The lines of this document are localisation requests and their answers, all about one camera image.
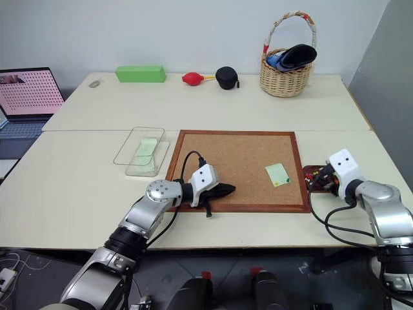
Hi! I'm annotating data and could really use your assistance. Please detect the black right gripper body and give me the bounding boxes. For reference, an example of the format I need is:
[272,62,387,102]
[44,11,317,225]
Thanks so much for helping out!
[322,167,341,196]

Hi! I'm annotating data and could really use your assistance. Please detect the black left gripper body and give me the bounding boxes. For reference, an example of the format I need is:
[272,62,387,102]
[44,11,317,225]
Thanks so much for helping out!
[200,183,223,204]

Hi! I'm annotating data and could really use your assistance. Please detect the brown pushpin tray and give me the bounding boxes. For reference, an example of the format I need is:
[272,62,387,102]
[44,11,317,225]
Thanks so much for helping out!
[302,165,340,195]

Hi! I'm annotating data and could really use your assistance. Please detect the green sticky note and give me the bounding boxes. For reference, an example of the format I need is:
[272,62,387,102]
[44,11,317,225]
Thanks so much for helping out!
[265,162,290,189]
[136,138,159,158]
[128,154,156,172]

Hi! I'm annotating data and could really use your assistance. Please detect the clear plastic box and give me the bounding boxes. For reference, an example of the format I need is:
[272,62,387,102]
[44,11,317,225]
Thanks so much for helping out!
[112,126,171,178]

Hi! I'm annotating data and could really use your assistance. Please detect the wood framed cork board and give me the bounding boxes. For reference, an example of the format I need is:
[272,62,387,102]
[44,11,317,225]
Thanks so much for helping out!
[164,129,312,214]

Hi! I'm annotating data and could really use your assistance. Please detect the dark rounded shape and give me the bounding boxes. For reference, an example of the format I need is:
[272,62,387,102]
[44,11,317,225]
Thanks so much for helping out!
[250,270,288,310]
[168,276,214,310]

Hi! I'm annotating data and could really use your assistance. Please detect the black round zipper case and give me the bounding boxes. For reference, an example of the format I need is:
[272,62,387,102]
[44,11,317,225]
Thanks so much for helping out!
[214,66,240,91]

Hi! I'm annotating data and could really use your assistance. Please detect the red rubber air blower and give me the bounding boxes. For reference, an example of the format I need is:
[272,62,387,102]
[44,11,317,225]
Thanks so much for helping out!
[181,72,217,88]

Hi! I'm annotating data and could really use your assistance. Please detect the blue packet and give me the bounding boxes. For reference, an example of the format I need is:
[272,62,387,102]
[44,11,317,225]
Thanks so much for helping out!
[265,52,291,70]

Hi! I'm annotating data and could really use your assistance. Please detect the green rectangular block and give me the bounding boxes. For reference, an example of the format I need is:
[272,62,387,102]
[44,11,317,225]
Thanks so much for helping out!
[115,65,167,84]

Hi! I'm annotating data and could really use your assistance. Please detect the open laptop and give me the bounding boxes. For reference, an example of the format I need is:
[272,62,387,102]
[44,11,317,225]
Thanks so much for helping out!
[0,67,66,140]

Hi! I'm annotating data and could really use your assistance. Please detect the white power adapter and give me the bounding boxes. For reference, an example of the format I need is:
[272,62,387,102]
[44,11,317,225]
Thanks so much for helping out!
[0,267,19,292]

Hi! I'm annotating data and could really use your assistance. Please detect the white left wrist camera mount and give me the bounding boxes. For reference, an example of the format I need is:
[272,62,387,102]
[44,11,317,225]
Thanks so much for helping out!
[188,163,221,208]

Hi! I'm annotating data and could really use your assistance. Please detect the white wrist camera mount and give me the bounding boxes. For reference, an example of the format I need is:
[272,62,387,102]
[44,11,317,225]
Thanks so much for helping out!
[325,149,367,198]
[188,163,221,208]

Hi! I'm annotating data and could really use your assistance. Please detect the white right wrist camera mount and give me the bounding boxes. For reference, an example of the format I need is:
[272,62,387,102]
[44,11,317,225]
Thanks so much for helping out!
[325,149,367,198]

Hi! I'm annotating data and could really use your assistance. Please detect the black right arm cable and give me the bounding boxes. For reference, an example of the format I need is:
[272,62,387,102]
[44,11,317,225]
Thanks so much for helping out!
[307,167,385,241]

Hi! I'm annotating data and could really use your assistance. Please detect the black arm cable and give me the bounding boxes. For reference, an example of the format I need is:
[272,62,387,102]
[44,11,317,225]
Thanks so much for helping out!
[307,167,385,241]
[140,150,214,250]

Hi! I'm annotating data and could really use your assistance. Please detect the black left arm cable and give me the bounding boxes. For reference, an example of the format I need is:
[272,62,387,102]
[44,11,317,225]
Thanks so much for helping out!
[140,150,214,250]

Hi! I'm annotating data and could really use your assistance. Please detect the wicker basket with handle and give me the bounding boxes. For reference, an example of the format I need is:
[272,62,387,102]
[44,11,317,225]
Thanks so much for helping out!
[259,11,319,98]

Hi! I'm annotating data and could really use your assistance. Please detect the white cable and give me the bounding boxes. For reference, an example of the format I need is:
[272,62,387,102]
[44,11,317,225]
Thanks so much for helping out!
[0,251,52,274]

